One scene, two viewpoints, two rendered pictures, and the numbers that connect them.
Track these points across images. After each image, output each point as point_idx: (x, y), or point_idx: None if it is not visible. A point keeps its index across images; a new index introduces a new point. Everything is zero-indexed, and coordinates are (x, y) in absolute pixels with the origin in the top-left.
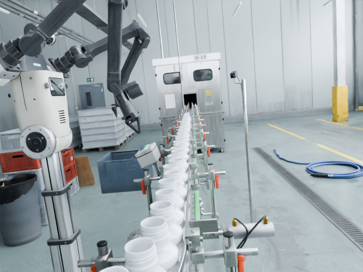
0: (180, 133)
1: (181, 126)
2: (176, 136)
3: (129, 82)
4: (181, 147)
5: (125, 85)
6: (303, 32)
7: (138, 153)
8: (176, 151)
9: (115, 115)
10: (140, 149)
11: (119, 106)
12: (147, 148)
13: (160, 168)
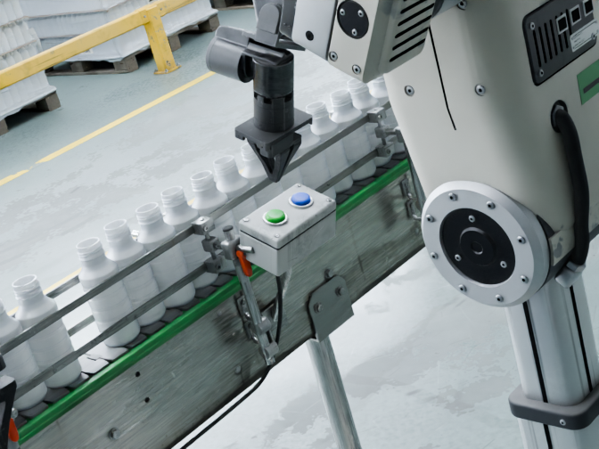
0: (208, 170)
1: (80, 248)
2: (251, 148)
3: (237, 28)
4: (332, 93)
5: (251, 32)
6: None
7: (328, 197)
8: (352, 85)
9: (7, 437)
10: (285, 232)
11: (293, 93)
12: (303, 188)
13: (384, 110)
